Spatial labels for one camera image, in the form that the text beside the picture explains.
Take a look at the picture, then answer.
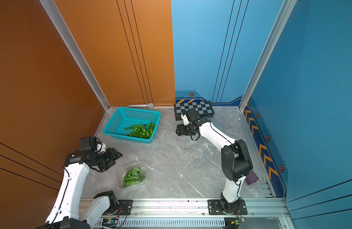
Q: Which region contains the left green circuit board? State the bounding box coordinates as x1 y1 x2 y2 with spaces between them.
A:
101 218 120 229

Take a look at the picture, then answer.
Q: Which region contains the teal plastic basket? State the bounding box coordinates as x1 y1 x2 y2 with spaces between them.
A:
103 107 161 144

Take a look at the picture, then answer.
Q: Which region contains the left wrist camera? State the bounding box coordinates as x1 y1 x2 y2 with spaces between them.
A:
77 136 106 153

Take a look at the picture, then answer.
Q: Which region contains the green peppers bunch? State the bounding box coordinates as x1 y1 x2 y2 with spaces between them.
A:
124 122 156 139
122 167 146 188

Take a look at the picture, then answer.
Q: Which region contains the aluminium front rail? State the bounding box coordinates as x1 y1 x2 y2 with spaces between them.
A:
78 197 291 219

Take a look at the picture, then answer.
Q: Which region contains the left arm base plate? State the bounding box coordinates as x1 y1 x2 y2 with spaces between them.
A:
105 199 133 216

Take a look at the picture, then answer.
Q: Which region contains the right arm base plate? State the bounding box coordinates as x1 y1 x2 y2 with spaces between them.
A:
207 198 248 216

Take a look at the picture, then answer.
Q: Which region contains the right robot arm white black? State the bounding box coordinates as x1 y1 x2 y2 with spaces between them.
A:
176 114 253 215

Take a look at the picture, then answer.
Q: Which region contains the purple small block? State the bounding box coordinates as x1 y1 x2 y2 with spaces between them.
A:
245 170 259 185

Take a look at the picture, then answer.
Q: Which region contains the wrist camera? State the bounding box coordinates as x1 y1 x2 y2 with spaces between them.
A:
181 108 201 126
77 136 106 153

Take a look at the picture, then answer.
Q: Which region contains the silver metal cylinder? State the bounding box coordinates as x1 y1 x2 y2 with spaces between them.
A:
127 103 155 108

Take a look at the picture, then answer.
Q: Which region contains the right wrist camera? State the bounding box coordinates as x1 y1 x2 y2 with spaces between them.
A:
181 108 201 126

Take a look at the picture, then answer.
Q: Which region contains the white vent grille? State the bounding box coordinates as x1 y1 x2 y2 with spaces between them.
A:
92 219 226 228

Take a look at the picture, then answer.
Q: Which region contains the clear clamshell container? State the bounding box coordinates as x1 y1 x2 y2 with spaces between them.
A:
184 141 215 169
118 160 148 189

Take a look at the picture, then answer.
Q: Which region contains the black white checkerboard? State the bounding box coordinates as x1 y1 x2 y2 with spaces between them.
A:
174 101 215 121

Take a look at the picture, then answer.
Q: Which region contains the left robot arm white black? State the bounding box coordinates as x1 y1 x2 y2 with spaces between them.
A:
38 148 123 229

